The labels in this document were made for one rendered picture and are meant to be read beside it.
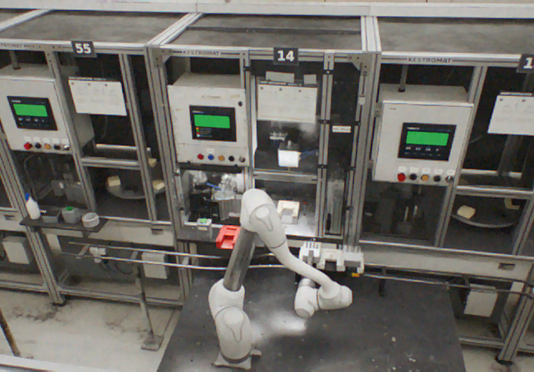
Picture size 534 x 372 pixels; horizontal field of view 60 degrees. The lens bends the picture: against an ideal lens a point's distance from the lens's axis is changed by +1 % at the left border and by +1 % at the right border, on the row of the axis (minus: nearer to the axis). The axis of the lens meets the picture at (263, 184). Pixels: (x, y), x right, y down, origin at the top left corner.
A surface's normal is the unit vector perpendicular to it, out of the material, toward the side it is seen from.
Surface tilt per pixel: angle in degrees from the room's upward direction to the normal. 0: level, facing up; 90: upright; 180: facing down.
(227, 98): 90
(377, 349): 0
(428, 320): 0
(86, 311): 0
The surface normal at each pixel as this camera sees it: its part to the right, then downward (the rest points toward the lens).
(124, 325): -0.02, -0.84
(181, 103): -0.17, 0.53
